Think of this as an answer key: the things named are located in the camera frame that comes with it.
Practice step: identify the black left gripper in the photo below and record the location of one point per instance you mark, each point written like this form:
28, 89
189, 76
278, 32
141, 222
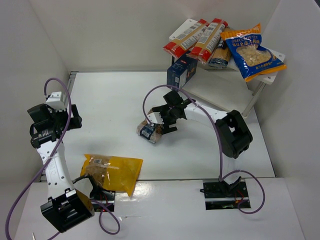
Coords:
74, 117

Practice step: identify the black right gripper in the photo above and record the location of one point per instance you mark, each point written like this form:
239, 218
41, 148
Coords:
163, 119

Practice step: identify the tricolour fusilli pasta bag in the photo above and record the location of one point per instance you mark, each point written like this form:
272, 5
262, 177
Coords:
150, 132

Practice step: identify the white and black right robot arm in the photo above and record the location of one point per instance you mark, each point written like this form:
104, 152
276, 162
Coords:
232, 133

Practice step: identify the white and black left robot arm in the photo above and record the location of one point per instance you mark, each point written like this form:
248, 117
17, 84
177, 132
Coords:
66, 206

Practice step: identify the dark blue pasta box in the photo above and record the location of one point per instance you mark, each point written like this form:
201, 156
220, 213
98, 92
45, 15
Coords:
181, 71

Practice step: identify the yellow pasta bag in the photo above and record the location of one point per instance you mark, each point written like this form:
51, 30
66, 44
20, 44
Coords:
113, 173

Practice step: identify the white two-tier shelf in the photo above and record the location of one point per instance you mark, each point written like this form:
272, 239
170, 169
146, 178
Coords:
225, 88

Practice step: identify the left red spaghetti pack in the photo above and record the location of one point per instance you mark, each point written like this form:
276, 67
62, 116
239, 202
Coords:
187, 39

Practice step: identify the red spaghetti pack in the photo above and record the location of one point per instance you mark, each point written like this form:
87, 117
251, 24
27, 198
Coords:
187, 39
203, 49

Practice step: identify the right red spaghetti pack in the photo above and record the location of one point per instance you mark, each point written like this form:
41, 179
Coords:
203, 49

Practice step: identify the dark blue spaghetti pack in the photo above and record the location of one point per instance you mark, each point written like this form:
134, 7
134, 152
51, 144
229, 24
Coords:
221, 56

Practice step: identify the blue orange orecchiette bag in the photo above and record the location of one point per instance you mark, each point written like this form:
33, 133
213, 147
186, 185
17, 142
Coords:
250, 57

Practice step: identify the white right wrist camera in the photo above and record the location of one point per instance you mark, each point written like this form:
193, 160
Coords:
155, 118

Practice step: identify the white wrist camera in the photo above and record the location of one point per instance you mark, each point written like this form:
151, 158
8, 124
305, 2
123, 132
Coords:
155, 118
56, 100

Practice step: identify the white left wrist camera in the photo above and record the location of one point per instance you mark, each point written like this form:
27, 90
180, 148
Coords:
56, 100

